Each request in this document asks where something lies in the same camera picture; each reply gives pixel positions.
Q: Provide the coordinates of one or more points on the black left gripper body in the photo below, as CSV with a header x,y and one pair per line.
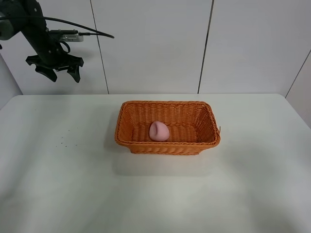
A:
x,y
49,53

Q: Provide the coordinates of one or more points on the orange woven basket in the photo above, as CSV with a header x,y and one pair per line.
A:
x,y
191,124

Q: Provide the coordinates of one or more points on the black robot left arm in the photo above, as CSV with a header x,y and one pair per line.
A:
x,y
26,17

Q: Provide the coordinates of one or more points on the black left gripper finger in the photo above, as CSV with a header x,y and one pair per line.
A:
x,y
49,73
74,72

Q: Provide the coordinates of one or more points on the pink peach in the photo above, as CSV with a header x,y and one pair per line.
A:
x,y
158,131

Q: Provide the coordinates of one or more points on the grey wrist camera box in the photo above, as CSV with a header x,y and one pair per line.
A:
x,y
66,35

